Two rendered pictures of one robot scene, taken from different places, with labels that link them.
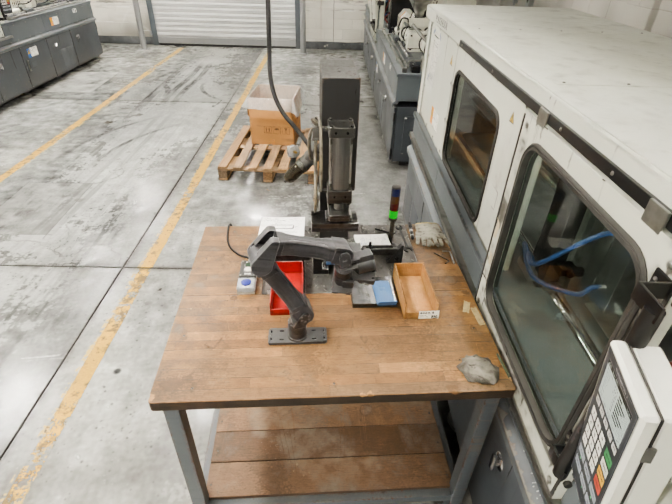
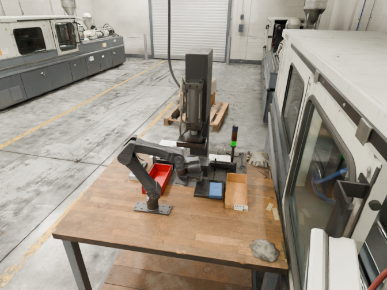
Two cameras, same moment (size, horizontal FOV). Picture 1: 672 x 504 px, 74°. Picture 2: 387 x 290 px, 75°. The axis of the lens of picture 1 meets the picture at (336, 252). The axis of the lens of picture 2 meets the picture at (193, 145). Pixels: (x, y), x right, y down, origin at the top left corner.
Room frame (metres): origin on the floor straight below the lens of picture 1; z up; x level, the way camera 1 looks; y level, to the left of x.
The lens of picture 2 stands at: (0.13, -0.34, 1.87)
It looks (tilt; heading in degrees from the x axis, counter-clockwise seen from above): 28 degrees down; 14
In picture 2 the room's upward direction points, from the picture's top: 1 degrees clockwise
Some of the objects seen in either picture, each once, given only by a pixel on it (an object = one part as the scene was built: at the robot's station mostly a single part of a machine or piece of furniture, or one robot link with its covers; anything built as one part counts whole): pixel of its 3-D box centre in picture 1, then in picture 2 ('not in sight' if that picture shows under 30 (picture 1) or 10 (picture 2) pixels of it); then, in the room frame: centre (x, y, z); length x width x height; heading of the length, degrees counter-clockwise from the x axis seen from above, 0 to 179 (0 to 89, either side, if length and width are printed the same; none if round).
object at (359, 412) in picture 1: (327, 367); (183, 235); (1.35, 0.02, 0.45); 1.12 x 0.99 x 0.90; 95
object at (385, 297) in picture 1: (383, 291); (215, 189); (1.31, -0.19, 0.93); 0.15 x 0.07 x 0.03; 8
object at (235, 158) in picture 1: (277, 151); (198, 113); (4.68, 0.69, 0.07); 1.20 x 1.00 x 0.14; 178
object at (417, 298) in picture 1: (415, 290); (236, 191); (1.33, -0.31, 0.93); 0.25 x 0.13 x 0.08; 5
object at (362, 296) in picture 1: (372, 291); (209, 188); (1.34, -0.15, 0.91); 0.17 x 0.16 x 0.02; 95
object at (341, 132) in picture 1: (338, 162); (193, 105); (1.51, 0.00, 1.37); 0.11 x 0.09 x 0.30; 95
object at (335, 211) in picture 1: (333, 189); (193, 122); (1.58, 0.02, 1.22); 0.26 x 0.18 x 0.30; 5
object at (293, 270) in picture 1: (287, 286); (158, 178); (1.33, 0.18, 0.93); 0.25 x 0.12 x 0.06; 5
